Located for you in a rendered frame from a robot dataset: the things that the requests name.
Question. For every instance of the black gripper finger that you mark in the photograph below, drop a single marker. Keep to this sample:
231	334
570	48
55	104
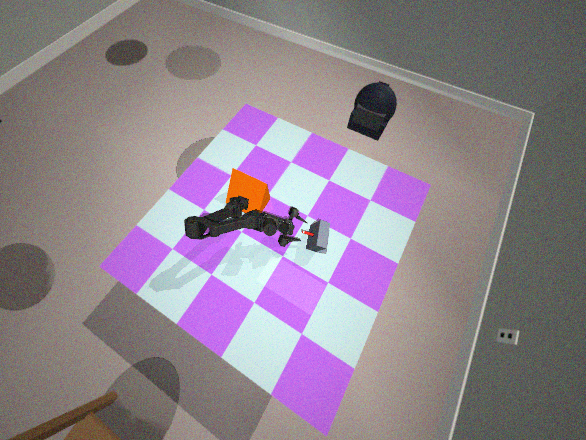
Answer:
299	218
291	239

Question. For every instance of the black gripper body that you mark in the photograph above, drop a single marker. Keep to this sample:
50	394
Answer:
283	239

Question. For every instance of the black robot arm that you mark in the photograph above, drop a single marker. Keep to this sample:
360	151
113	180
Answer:
196	226

